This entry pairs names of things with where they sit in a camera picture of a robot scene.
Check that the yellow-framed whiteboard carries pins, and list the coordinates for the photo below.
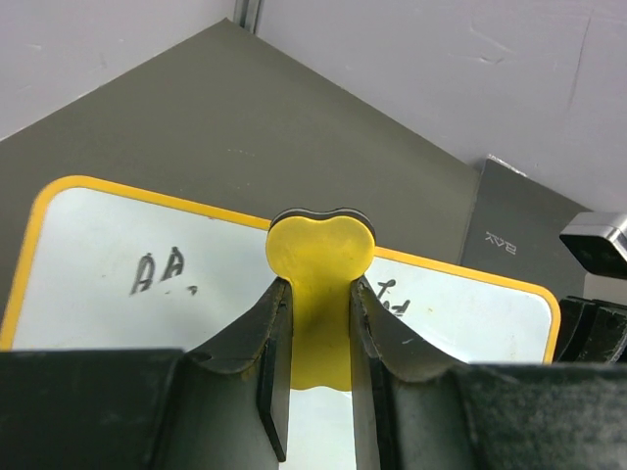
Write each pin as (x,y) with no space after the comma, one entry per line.
(108,265)

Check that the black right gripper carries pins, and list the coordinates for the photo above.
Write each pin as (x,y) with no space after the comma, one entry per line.
(591,331)

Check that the black notebook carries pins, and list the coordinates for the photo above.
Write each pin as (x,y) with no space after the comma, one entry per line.
(514,230)

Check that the aluminium corner post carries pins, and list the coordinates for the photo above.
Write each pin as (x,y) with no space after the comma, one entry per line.
(247,14)

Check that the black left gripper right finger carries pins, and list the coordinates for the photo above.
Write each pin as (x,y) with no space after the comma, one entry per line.
(415,407)

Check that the yellow bone-shaped eraser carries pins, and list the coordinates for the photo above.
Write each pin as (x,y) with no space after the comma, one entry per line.
(320,254)

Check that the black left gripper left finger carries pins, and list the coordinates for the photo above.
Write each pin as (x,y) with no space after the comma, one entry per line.
(222,405)

